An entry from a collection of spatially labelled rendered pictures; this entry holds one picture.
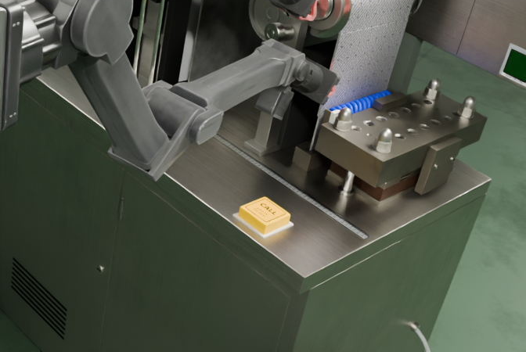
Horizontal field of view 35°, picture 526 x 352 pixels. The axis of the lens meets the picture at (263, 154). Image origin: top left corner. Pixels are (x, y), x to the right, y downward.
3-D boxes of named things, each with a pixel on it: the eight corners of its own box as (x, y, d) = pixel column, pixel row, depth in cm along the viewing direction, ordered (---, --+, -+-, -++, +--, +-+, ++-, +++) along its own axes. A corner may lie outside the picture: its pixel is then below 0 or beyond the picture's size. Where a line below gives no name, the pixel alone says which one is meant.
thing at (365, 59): (317, 115, 175) (338, 34, 166) (383, 94, 191) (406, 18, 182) (318, 116, 175) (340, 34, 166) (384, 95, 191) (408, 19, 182)
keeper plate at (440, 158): (413, 190, 178) (429, 145, 173) (439, 178, 185) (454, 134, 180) (423, 196, 177) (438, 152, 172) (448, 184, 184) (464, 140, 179)
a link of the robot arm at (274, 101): (306, 60, 149) (264, 41, 151) (277, 119, 150) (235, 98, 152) (319, 71, 161) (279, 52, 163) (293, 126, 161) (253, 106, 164)
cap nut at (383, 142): (368, 146, 165) (374, 126, 163) (379, 141, 168) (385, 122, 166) (383, 155, 163) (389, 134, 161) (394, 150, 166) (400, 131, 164)
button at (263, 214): (237, 216, 159) (239, 206, 158) (262, 206, 164) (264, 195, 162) (263, 235, 155) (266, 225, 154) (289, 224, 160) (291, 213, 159)
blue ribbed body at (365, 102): (322, 120, 176) (326, 105, 174) (382, 99, 191) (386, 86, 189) (334, 127, 174) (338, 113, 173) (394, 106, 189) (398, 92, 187)
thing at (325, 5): (326, -20, 162) (330, 19, 163) (333, -20, 163) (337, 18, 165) (297, -17, 167) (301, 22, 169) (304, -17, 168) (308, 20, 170)
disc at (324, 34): (285, 19, 174) (302, -49, 167) (286, 19, 174) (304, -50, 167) (338, 50, 166) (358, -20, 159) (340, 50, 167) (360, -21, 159)
